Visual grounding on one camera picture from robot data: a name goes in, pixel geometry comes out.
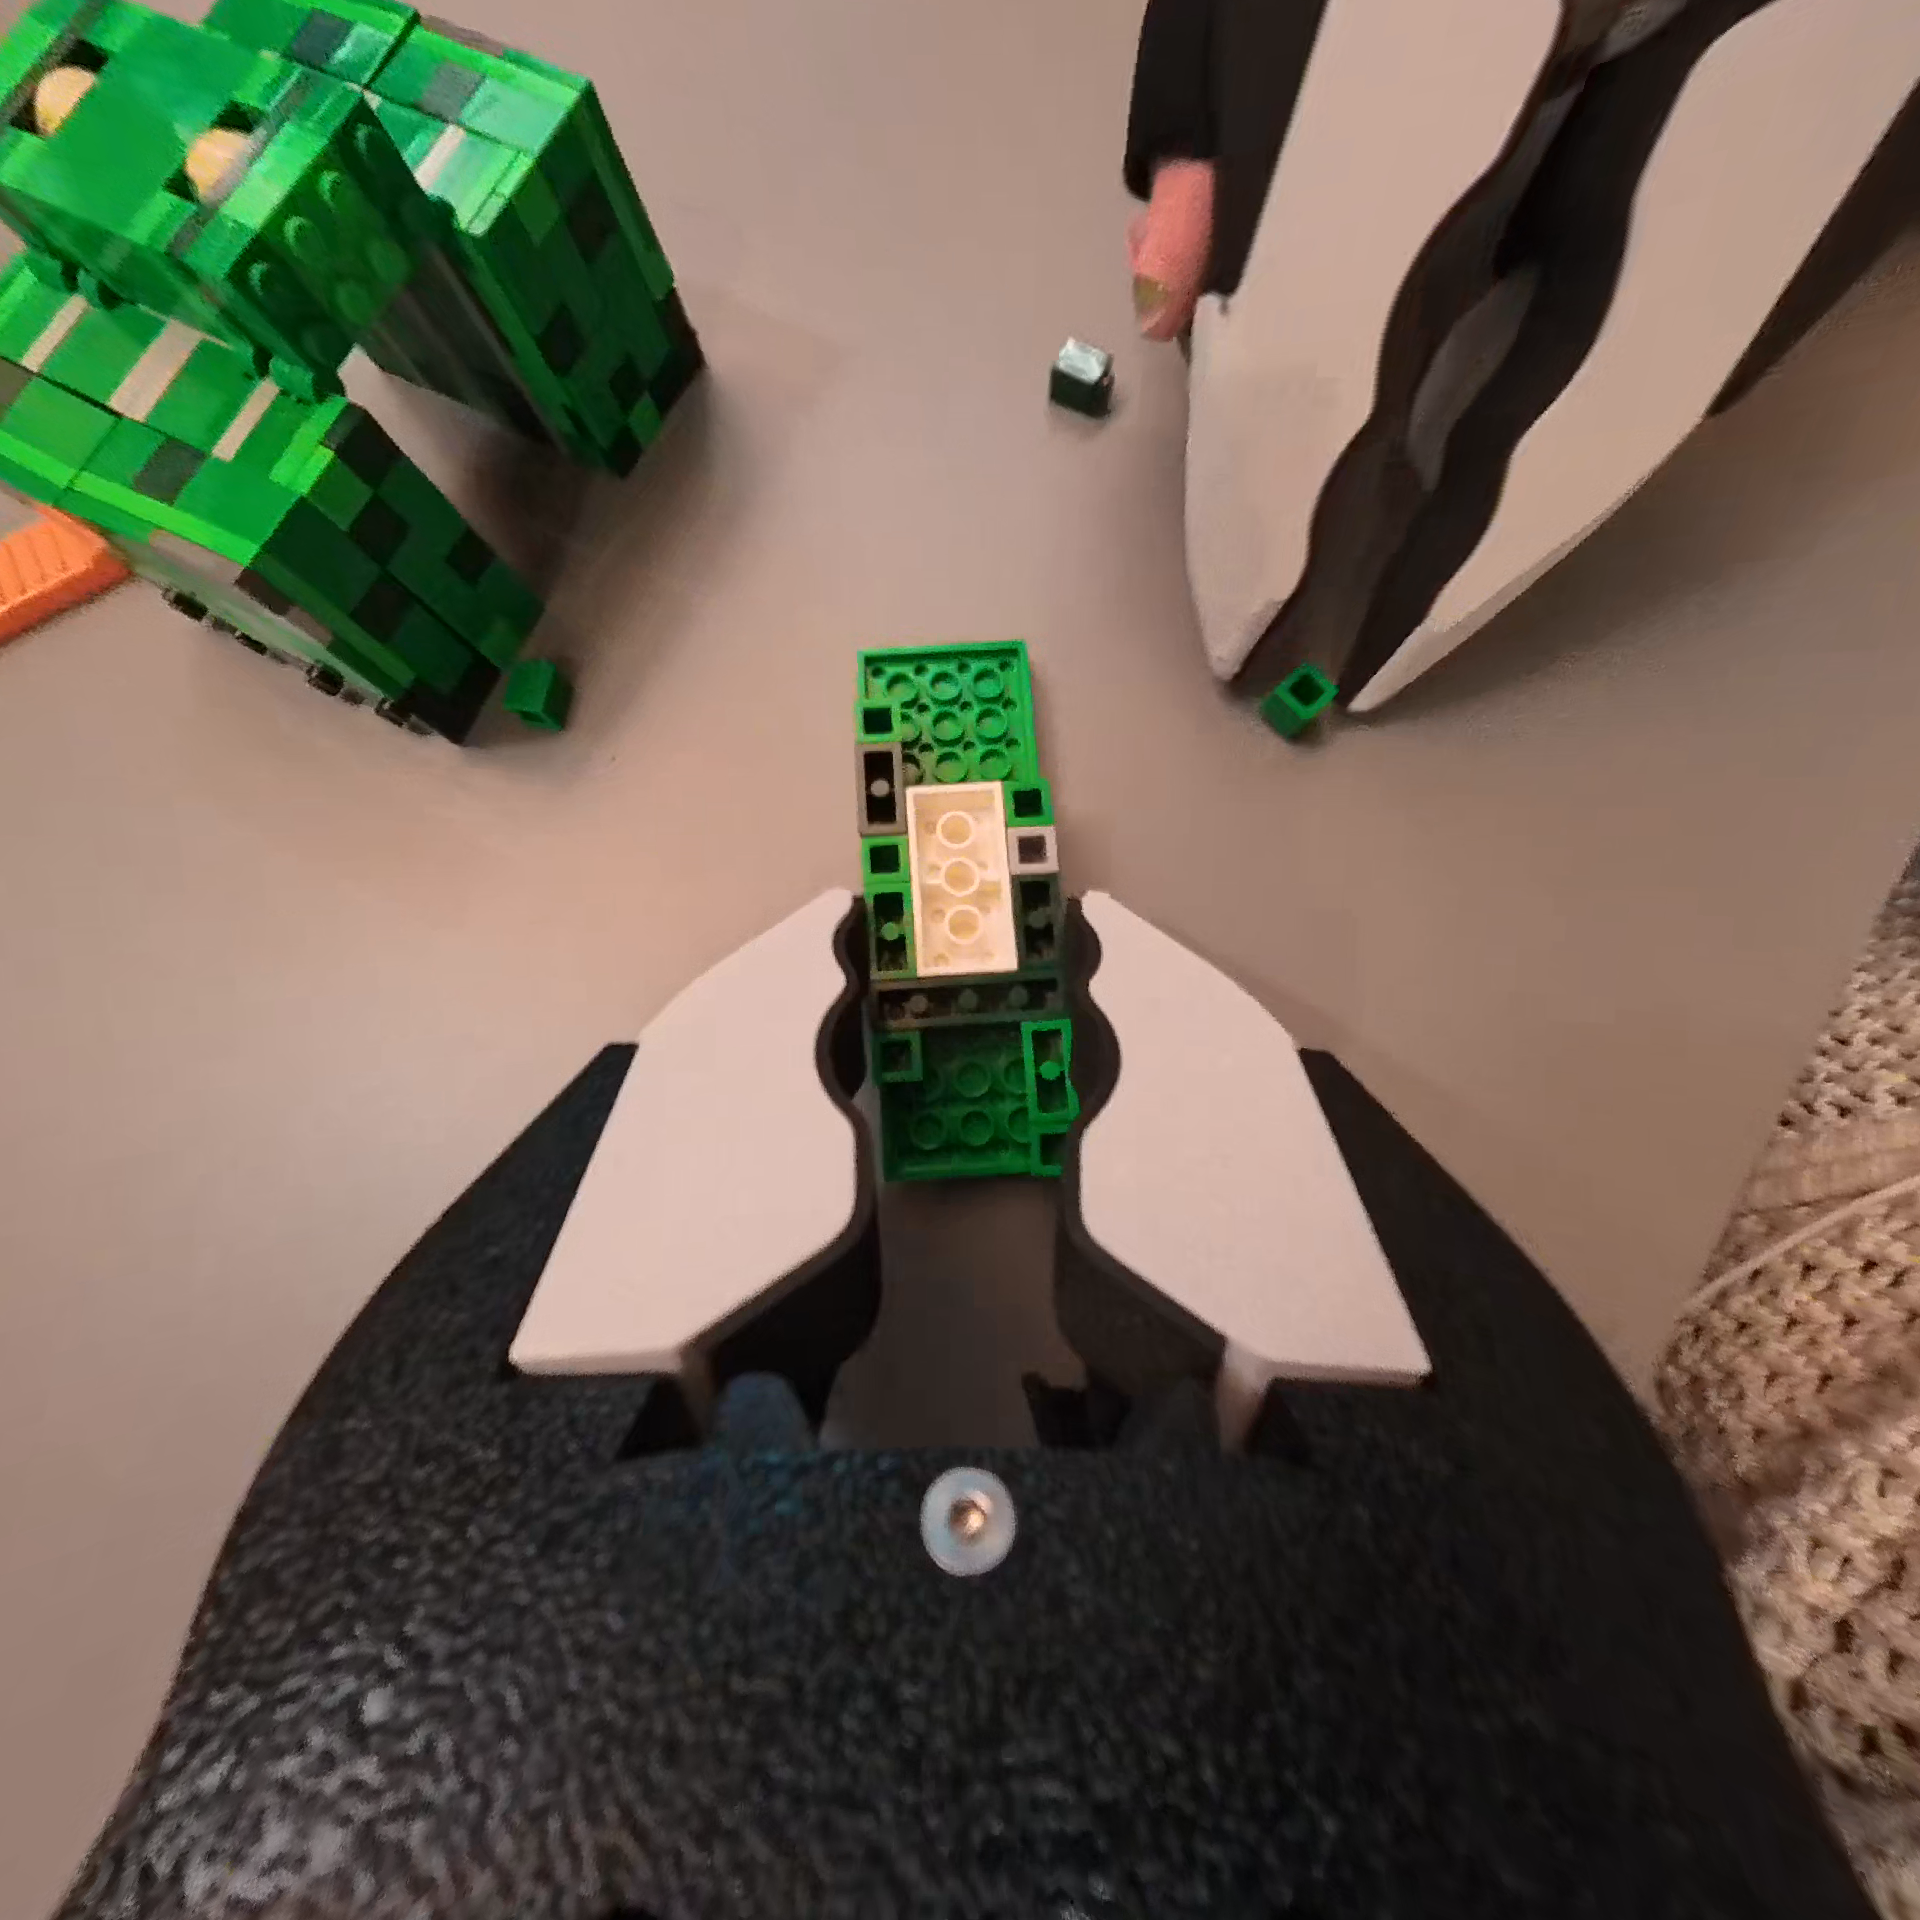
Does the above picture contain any green lego creeper figure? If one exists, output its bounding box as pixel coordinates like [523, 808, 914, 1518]
[0, 0, 706, 750]

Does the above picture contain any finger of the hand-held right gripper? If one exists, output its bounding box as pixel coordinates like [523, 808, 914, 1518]
[1182, 0, 1596, 688]
[1336, 0, 1920, 717]

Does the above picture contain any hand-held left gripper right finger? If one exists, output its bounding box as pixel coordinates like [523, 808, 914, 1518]
[1054, 887, 1434, 1453]

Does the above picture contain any cream knit sweater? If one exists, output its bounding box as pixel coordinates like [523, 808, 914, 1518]
[1651, 854, 1920, 1853]

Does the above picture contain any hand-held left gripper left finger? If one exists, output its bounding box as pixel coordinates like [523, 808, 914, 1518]
[510, 884, 882, 1442]

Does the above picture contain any orange brick separator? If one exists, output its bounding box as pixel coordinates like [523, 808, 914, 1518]
[0, 502, 134, 648]

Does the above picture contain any person's right hand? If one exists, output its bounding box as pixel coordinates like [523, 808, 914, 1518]
[1128, 152, 1224, 343]

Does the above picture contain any green lego baseplate assembly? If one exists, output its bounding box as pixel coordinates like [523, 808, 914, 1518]
[854, 643, 1086, 1187]

